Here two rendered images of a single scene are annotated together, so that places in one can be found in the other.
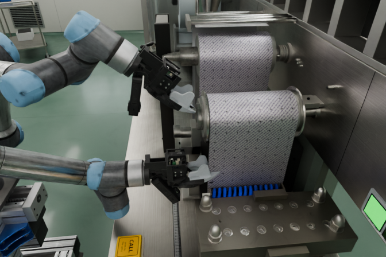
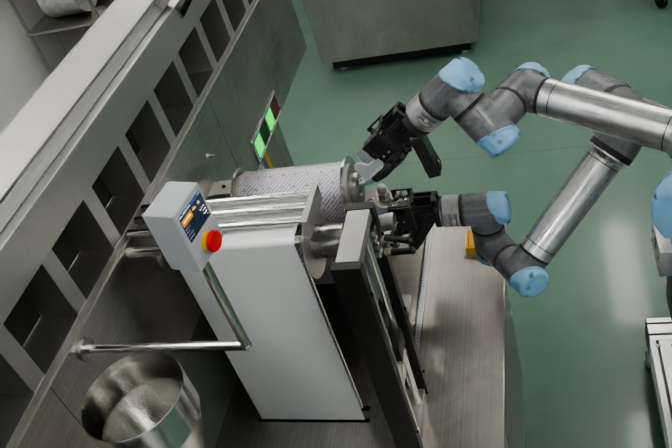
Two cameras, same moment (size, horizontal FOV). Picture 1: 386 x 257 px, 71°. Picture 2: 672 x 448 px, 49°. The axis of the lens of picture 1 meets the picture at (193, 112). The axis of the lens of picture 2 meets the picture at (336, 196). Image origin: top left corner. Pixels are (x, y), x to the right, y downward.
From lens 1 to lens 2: 196 cm
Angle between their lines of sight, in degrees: 106
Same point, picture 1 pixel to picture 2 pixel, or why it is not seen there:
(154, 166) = (427, 195)
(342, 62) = (196, 131)
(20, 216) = not seen: outside the picture
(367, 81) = (209, 108)
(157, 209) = (446, 287)
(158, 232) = (446, 261)
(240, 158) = not seen: hidden behind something
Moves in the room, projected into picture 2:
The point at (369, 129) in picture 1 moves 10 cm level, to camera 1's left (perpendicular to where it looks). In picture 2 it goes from (229, 126) to (265, 124)
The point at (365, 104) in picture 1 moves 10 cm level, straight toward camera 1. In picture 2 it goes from (219, 120) to (252, 100)
